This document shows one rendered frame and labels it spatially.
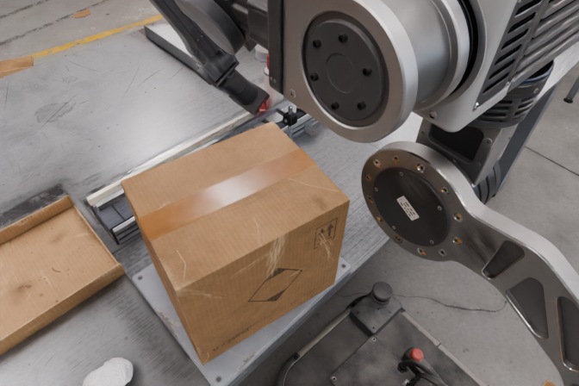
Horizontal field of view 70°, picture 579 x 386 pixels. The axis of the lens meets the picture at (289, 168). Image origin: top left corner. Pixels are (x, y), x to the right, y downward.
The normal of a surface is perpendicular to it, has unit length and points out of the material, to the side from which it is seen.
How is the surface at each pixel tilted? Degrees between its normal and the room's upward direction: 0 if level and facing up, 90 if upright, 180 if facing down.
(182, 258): 0
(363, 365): 0
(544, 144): 0
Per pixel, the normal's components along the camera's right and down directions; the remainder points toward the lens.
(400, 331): 0.01, -0.70
